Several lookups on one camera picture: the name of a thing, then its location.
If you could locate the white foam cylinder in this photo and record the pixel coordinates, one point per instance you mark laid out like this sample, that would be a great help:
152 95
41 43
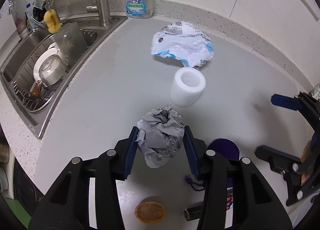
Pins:
187 86

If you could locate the yellow sponge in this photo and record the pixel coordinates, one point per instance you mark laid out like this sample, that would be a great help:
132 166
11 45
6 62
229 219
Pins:
52 21

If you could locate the white blue plastic bag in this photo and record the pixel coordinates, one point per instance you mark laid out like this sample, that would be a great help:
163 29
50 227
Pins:
183 42

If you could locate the wire dish rack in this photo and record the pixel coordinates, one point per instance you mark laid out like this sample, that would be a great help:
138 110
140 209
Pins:
22 71

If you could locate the steel faucet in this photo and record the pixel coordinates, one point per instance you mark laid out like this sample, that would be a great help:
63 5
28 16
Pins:
102 9

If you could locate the purple drawstring pouch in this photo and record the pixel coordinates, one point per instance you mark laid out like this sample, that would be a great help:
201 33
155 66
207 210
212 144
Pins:
226 150

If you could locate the grey paper ball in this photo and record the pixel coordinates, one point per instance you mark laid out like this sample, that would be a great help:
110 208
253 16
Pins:
160 135

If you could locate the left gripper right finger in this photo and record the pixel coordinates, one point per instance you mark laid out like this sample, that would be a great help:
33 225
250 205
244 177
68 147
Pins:
255 204

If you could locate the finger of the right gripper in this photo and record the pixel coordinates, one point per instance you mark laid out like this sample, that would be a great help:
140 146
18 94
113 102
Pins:
279 161
290 103

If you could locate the white plate in sink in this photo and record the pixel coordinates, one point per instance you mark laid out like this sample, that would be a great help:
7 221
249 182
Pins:
50 66

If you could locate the steel kitchen sink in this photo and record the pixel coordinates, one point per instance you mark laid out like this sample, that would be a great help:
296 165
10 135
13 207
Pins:
37 122

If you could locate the black pink wrapper pack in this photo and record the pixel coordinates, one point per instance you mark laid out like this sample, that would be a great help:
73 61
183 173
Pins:
194 213

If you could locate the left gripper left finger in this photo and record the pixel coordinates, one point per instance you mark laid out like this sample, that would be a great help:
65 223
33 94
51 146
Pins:
65 205

